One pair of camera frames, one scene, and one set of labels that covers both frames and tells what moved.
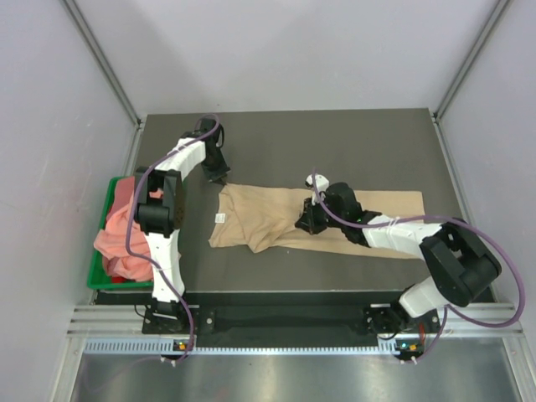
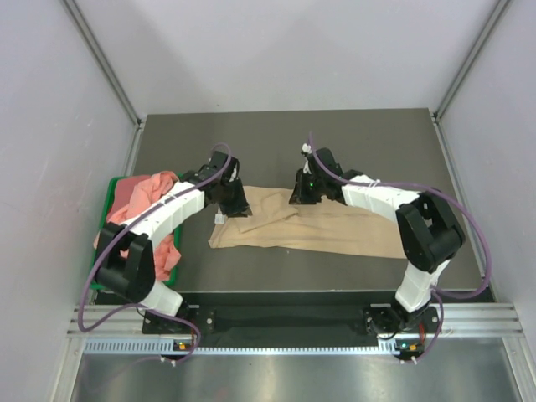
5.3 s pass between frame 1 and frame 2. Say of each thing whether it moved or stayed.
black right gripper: moved
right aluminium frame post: stayed
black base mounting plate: stayed
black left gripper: moved
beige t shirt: stayed
